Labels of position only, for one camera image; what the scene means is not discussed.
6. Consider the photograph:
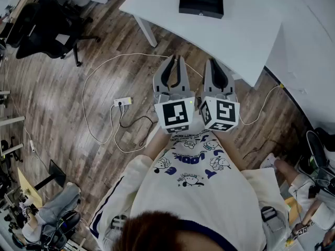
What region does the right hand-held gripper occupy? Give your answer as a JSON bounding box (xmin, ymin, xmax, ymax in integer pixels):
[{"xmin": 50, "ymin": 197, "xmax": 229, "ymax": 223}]
[{"xmin": 198, "ymin": 59, "xmax": 241, "ymax": 133}]

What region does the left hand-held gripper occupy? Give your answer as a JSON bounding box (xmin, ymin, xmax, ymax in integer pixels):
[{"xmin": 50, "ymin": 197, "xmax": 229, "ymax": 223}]
[{"xmin": 153, "ymin": 55, "xmax": 196, "ymax": 135}]

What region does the black box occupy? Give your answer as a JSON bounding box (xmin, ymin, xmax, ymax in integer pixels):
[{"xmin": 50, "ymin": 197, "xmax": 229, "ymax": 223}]
[{"xmin": 178, "ymin": 0, "xmax": 225, "ymax": 19}]

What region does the person's right forearm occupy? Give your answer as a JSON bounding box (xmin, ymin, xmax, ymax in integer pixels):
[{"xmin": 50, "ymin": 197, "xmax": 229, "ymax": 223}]
[{"xmin": 211, "ymin": 130, "xmax": 243, "ymax": 172}]

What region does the person's left forearm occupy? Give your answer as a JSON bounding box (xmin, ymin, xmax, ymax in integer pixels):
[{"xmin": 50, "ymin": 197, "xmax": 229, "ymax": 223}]
[{"xmin": 143, "ymin": 128, "xmax": 174, "ymax": 162}]

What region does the white power strip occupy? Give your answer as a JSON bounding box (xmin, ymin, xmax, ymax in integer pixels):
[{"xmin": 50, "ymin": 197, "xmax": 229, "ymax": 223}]
[{"xmin": 114, "ymin": 97, "xmax": 133, "ymax": 108}]

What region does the white table leg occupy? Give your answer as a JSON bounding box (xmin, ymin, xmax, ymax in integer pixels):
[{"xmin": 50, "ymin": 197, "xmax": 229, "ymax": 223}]
[{"xmin": 133, "ymin": 14, "xmax": 158, "ymax": 48}]

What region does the cream printed t-shirt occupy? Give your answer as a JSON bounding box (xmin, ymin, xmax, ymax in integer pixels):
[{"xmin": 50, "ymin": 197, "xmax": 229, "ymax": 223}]
[{"xmin": 88, "ymin": 129, "xmax": 290, "ymax": 251}]

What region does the black office chair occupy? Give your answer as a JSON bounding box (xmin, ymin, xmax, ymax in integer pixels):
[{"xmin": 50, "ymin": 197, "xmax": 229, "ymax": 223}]
[{"xmin": 14, "ymin": 0, "xmax": 102, "ymax": 67}]

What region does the yellow wooden desk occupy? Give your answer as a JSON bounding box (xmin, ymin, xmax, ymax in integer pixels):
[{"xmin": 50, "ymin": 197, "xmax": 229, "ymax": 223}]
[{"xmin": 17, "ymin": 167, "xmax": 43, "ymax": 209}]

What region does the black power cable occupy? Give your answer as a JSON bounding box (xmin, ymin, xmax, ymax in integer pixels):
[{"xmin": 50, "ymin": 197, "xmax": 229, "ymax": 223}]
[{"xmin": 119, "ymin": 105, "xmax": 154, "ymax": 147}]

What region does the white thin cable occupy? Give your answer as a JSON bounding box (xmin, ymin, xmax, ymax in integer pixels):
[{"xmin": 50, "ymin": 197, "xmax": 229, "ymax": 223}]
[{"xmin": 239, "ymin": 84, "xmax": 285, "ymax": 127}]

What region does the thin black floor cable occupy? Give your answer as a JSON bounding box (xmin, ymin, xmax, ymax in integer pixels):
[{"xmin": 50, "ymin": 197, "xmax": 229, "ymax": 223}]
[{"xmin": 242, "ymin": 139, "xmax": 276, "ymax": 161}]

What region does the long white cable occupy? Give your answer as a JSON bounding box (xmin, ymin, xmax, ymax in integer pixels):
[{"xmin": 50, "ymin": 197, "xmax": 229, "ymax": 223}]
[{"xmin": 81, "ymin": 53, "xmax": 171, "ymax": 154}]

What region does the white desk frame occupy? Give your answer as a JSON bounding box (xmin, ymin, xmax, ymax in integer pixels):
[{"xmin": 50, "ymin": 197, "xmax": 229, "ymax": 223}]
[{"xmin": 0, "ymin": 89, "xmax": 26, "ymax": 157}]

